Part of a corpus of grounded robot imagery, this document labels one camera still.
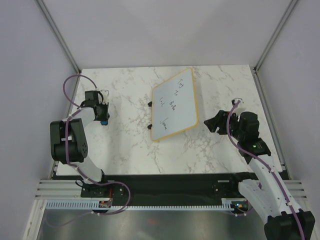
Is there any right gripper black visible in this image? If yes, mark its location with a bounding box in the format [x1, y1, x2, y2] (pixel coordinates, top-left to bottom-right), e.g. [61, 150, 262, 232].
[203, 110, 245, 141]

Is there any yellow framed whiteboard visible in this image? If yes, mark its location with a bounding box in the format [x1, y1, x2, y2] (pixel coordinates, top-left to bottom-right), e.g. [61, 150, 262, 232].
[150, 67, 199, 142]

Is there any aluminium front extrusion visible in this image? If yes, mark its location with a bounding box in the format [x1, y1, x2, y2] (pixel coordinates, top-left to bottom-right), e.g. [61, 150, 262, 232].
[35, 180, 82, 200]

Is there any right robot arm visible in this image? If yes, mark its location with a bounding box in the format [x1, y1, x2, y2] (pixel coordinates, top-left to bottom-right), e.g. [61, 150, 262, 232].
[204, 110, 315, 240]

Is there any aluminium frame rail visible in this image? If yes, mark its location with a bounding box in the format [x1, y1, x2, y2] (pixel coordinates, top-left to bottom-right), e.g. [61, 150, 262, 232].
[251, 0, 320, 240]
[34, 0, 81, 74]

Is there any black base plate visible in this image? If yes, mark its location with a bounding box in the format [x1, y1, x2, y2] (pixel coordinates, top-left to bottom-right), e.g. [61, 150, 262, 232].
[81, 172, 258, 205]

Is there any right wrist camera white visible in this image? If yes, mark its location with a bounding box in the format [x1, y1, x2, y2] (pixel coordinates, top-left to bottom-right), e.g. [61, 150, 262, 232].
[231, 98, 244, 108]

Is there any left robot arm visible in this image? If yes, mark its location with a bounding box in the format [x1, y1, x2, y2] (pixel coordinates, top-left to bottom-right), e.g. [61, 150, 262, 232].
[49, 90, 110, 197]

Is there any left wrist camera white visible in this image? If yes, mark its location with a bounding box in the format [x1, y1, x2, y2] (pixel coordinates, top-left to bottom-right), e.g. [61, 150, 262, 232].
[97, 89, 110, 105]

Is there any white slotted cable duct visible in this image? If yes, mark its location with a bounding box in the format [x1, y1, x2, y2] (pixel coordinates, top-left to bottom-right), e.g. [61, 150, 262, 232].
[45, 198, 247, 211]

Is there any metal wire whiteboard stand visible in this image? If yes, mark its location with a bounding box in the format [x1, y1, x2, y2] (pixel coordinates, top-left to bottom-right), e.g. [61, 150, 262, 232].
[147, 101, 153, 130]

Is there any aluminium frame rail left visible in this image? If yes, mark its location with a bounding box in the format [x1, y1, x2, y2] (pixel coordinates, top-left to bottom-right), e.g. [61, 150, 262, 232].
[34, 0, 81, 74]

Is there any aluminium frame rail right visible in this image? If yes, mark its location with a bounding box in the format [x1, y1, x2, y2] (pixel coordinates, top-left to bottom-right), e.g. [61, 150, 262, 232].
[251, 0, 320, 240]

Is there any blue whiteboard eraser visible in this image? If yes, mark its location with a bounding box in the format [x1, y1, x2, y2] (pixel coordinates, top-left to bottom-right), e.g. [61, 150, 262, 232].
[100, 120, 108, 126]

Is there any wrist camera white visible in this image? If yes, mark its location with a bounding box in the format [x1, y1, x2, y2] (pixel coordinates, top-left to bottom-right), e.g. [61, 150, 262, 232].
[231, 98, 244, 108]
[97, 89, 110, 105]

